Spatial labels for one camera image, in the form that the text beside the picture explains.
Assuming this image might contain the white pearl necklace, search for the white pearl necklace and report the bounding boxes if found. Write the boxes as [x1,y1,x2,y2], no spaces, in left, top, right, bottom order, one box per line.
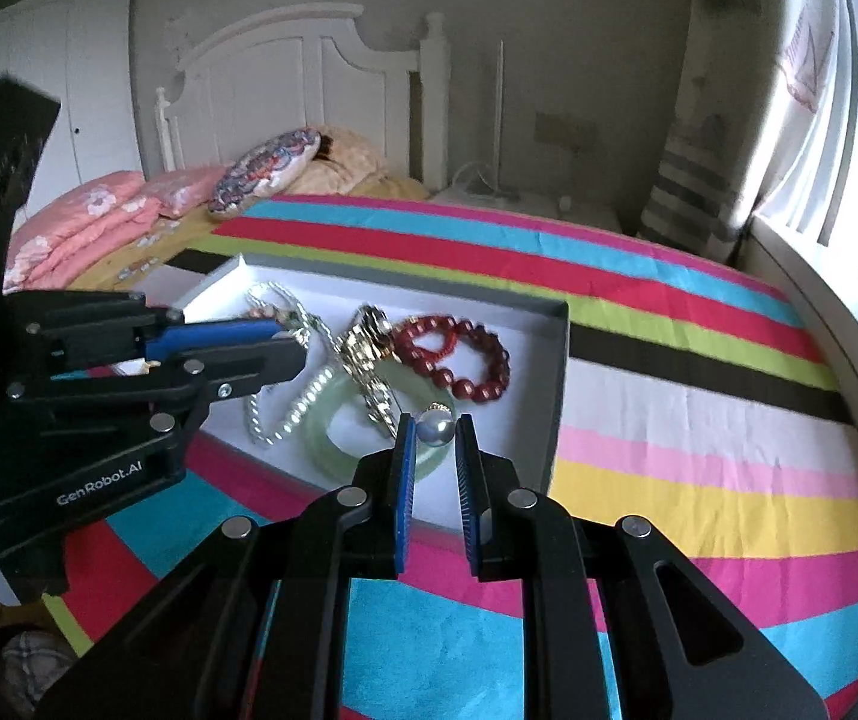
[243,280,341,447]

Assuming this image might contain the striped beige curtain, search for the striped beige curtain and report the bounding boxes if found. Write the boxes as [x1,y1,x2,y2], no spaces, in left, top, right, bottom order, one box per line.
[639,0,845,262]

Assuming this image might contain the pink folded quilt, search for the pink folded quilt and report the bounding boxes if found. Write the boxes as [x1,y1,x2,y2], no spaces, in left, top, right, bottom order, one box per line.
[2,171,161,293]

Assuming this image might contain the white wardrobe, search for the white wardrobe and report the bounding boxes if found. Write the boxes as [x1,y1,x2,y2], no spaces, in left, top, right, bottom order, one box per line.
[0,0,143,224]

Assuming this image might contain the striped colourful bed cover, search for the striped colourful bed cover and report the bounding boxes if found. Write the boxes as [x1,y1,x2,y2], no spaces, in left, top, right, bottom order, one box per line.
[43,197,858,718]

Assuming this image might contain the gold rhinestone hair clip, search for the gold rhinestone hair clip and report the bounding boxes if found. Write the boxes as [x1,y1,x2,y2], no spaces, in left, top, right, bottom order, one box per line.
[335,304,398,439]

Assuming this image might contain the white pearl earring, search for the white pearl earring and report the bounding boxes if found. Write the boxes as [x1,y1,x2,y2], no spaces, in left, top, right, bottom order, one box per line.
[416,401,455,447]

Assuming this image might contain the white wooden headboard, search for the white wooden headboard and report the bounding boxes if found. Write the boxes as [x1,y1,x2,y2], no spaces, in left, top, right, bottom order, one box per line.
[154,4,452,192]

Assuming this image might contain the yellow floral bed sheet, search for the yellow floral bed sheet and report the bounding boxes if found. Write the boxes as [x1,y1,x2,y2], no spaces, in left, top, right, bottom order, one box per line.
[68,176,432,291]

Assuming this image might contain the patterned round cushion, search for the patterned round cushion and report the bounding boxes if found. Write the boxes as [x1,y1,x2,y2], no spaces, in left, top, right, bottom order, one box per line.
[206,127,325,220]

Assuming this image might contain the pale green jade bangle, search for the pale green jade bangle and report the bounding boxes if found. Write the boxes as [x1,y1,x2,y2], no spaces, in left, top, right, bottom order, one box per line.
[299,362,457,484]

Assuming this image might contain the white charging cable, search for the white charging cable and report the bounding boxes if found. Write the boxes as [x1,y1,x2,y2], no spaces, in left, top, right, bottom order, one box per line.
[450,159,520,203]

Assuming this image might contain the beige plush pillow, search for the beige plush pillow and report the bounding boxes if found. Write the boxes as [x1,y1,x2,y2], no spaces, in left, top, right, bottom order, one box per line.
[292,125,388,195]

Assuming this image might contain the dark red bead bracelet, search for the dark red bead bracelet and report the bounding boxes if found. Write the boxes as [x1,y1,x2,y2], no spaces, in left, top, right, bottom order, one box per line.
[388,313,512,405]

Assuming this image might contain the white nightstand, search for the white nightstand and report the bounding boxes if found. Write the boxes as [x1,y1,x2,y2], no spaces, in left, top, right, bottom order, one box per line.
[431,187,621,232]

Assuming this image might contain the grey shallow jewelry tray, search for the grey shallow jewelry tray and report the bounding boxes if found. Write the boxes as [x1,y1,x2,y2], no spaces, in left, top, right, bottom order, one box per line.
[136,254,569,493]

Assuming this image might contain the pink pillow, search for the pink pillow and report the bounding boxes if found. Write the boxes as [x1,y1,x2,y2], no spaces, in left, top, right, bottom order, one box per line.
[141,166,226,220]

